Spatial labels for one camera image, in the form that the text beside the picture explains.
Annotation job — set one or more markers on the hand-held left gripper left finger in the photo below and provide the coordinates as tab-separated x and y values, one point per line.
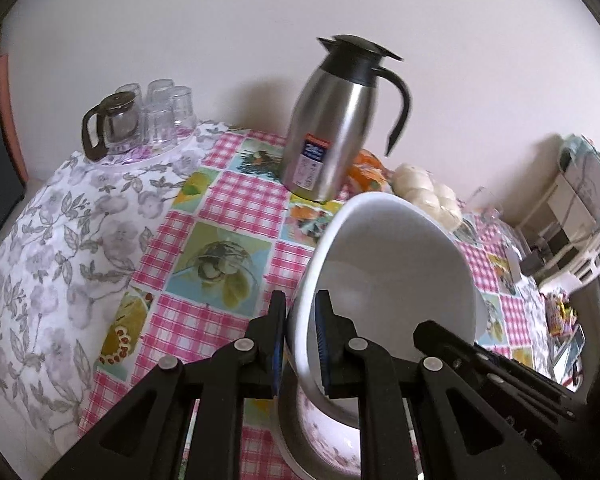
278	345

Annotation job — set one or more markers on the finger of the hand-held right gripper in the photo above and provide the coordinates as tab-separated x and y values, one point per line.
460	347

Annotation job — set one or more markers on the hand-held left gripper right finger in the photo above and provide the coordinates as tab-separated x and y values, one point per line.
322	340

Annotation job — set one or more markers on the white floral plate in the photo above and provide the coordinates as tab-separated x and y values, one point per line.
330	435

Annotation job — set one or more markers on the large white bowl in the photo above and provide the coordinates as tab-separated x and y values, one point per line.
395	260

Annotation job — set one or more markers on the colourful snack packet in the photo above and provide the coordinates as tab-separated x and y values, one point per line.
561	312

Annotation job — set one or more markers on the pink checked tablecloth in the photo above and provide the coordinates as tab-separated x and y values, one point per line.
220	240

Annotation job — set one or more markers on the clear glass mug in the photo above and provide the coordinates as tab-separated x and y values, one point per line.
482	207

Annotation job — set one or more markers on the white plastic basket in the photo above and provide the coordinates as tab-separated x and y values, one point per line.
580	255

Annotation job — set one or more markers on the bag of white buns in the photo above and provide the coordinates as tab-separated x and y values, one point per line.
430	192

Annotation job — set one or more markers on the orange packet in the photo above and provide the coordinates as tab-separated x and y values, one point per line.
367	172

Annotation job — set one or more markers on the white cardboard box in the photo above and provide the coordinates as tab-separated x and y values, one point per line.
572	205

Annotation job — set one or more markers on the stainless steel thermos jug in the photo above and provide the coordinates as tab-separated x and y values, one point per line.
330	125

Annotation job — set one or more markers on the grey floral cloth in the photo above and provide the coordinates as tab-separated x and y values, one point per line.
55	260

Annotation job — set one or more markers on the clear drinking glass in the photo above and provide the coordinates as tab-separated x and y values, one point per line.
160	91
132	91
184	107
159	125

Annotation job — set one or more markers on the orange chair back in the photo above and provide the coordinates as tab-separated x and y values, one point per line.
10	120

